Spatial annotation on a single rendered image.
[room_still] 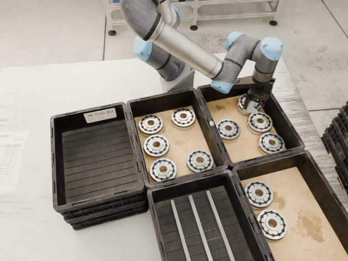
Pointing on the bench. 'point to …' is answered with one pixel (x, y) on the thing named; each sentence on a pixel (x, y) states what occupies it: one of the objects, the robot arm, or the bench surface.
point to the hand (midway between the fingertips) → (246, 107)
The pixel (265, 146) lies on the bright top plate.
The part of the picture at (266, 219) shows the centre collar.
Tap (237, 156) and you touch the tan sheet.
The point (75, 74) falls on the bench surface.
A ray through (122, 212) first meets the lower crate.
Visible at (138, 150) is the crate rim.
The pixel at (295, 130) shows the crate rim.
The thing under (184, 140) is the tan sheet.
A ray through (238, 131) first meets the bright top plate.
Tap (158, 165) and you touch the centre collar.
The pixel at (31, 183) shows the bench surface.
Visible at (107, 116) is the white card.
